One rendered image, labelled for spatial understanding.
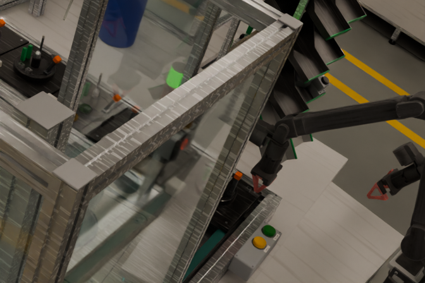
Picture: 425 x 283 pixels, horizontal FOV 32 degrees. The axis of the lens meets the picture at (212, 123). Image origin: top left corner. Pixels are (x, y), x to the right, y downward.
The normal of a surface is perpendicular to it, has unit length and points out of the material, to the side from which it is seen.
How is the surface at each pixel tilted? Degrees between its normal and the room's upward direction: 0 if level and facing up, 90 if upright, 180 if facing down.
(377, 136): 0
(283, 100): 25
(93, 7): 90
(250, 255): 0
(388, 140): 0
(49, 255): 90
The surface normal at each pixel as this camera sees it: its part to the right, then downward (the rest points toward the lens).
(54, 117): 0.32, -0.76
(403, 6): -0.59, 0.30
